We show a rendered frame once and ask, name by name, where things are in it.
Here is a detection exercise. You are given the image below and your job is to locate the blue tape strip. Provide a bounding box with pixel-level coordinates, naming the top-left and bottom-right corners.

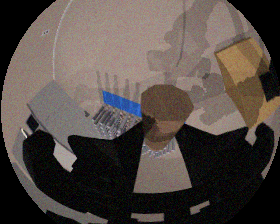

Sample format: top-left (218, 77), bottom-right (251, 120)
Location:
top-left (102, 91), bottom-right (141, 118)

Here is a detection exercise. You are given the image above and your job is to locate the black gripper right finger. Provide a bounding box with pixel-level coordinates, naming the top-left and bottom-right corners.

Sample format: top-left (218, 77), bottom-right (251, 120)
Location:
top-left (175, 123), bottom-right (249, 187)

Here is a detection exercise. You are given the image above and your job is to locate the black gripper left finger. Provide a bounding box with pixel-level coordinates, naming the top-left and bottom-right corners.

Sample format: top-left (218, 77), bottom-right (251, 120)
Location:
top-left (67, 121), bottom-right (144, 192)

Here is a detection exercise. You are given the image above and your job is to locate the brown-handled metal tool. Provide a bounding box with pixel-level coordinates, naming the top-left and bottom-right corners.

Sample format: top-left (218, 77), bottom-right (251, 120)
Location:
top-left (140, 84), bottom-right (194, 154)

